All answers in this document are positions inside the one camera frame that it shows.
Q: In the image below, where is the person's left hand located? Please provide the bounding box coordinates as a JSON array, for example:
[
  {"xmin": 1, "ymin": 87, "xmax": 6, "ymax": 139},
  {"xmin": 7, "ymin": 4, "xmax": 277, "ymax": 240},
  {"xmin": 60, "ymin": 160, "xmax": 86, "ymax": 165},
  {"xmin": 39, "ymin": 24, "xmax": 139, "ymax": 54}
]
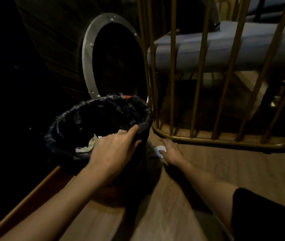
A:
[{"xmin": 87, "ymin": 125, "xmax": 142, "ymax": 180}]

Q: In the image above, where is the person's right hand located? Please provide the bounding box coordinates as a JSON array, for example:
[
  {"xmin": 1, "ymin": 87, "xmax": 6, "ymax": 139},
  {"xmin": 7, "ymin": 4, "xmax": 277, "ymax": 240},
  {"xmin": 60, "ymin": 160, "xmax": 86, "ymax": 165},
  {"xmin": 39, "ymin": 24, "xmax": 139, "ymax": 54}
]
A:
[{"xmin": 160, "ymin": 138, "xmax": 186, "ymax": 166}]

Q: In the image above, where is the white paper scrap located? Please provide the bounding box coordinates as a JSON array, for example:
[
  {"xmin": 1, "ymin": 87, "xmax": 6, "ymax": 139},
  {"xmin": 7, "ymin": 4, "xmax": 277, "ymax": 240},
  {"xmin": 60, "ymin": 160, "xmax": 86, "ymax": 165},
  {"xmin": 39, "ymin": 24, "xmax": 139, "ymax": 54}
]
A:
[{"xmin": 154, "ymin": 145, "xmax": 167, "ymax": 159}]

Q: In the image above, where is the trash bin with black bag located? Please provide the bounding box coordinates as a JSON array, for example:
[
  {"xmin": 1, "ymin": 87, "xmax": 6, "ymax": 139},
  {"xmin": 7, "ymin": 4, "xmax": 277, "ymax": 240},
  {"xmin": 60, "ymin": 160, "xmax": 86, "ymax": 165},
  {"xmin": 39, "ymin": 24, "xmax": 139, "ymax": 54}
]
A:
[{"xmin": 44, "ymin": 93, "xmax": 154, "ymax": 198}]

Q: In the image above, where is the person's right forearm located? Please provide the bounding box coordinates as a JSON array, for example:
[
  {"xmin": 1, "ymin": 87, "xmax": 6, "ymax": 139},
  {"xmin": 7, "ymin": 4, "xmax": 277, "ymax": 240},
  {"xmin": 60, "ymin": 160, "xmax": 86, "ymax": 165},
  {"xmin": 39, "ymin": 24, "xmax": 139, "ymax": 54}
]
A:
[{"xmin": 177, "ymin": 160, "xmax": 239, "ymax": 230}]

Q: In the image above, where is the person's left forearm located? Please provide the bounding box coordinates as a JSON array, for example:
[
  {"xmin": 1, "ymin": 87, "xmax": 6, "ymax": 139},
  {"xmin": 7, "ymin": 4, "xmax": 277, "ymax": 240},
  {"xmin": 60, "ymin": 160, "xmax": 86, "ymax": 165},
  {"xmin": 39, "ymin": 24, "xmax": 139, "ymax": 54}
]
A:
[{"xmin": 0, "ymin": 164, "xmax": 115, "ymax": 241}]

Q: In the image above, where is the crumpled paper waste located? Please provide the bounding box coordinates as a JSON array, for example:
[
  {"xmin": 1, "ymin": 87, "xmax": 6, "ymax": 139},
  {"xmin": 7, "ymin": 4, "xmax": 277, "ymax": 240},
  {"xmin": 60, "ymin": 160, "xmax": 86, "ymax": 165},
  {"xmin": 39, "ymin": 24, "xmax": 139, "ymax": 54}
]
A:
[{"xmin": 75, "ymin": 129, "xmax": 128, "ymax": 153}]

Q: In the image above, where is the gold metal railing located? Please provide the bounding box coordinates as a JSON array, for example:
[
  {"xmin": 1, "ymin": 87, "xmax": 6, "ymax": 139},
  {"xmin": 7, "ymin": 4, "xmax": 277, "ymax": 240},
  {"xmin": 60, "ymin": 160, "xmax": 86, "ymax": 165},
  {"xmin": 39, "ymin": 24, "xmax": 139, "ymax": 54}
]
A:
[{"xmin": 136, "ymin": 0, "xmax": 285, "ymax": 152}]

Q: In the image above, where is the blue-grey seat cushion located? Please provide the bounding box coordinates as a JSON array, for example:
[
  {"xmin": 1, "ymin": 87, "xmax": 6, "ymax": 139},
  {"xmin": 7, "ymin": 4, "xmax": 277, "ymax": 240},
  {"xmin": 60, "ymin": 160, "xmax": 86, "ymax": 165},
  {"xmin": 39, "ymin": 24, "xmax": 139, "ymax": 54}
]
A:
[{"xmin": 147, "ymin": 21, "xmax": 285, "ymax": 73}]

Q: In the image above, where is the black sleeve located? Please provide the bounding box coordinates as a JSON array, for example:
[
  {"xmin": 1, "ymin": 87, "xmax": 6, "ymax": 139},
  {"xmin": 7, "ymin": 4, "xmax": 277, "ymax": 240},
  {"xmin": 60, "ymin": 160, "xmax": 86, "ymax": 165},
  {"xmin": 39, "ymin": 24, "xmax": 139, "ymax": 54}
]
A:
[{"xmin": 230, "ymin": 188, "xmax": 285, "ymax": 241}]

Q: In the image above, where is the wooden baseboard strip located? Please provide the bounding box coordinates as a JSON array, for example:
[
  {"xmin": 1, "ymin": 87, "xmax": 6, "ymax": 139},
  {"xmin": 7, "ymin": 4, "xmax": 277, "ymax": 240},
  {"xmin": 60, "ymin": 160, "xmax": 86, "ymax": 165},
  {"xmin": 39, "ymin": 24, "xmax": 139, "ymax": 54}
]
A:
[{"xmin": 0, "ymin": 165, "xmax": 61, "ymax": 241}]

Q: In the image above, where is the blue-grey back cushion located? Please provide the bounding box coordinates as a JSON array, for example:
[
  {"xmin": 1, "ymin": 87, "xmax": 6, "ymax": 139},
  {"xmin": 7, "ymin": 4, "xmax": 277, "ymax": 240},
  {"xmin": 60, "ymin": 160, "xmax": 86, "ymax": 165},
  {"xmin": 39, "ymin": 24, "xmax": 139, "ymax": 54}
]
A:
[{"xmin": 244, "ymin": 0, "xmax": 285, "ymax": 23}]

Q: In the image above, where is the round silver metal ring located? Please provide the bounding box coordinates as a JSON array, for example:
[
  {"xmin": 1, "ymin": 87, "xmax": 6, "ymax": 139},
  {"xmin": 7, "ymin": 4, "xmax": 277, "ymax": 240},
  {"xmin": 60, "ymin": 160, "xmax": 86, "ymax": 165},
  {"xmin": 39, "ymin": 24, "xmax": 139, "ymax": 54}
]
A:
[{"xmin": 81, "ymin": 13, "xmax": 148, "ymax": 100}]

